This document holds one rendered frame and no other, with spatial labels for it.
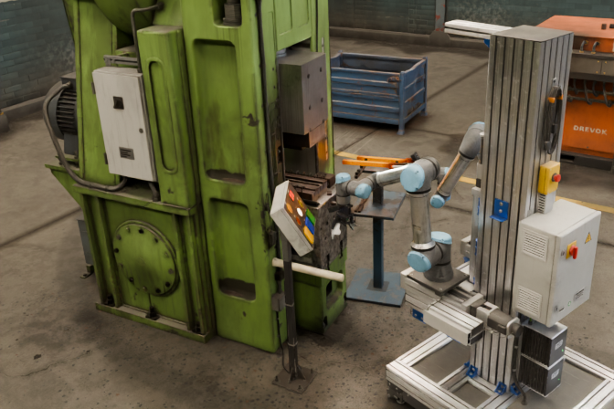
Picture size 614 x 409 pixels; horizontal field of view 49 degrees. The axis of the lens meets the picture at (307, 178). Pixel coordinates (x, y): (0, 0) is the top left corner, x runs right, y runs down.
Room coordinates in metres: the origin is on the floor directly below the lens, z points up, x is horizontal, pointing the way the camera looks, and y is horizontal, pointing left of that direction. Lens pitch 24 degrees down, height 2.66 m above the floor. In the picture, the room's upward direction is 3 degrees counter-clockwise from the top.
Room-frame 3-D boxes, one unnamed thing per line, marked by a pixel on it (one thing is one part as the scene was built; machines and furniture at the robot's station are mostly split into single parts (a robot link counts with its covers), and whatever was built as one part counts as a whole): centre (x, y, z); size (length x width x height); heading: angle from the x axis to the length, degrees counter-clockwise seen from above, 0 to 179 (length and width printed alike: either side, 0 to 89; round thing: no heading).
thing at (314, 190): (3.80, 0.11, 0.96); 0.42 x 0.20 x 0.09; 61
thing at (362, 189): (3.11, -0.27, 1.23); 0.11 x 0.11 x 0.08; 47
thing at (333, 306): (3.86, 0.09, 0.23); 0.55 x 0.37 x 0.47; 61
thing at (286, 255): (3.18, 0.13, 0.54); 0.04 x 0.04 x 1.08; 61
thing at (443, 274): (2.92, -0.64, 0.87); 0.15 x 0.15 x 0.10
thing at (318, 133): (3.80, 0.11, 1.32); 0.42 x 0.20 x 0.10; 61
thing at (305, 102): (3.84, 0.09, 1.56); 0.42 x 0.39 x 0.40; 61
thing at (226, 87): (3.62, 0.38, 1.15); 0.44 x 0.26 x 2.30; 61
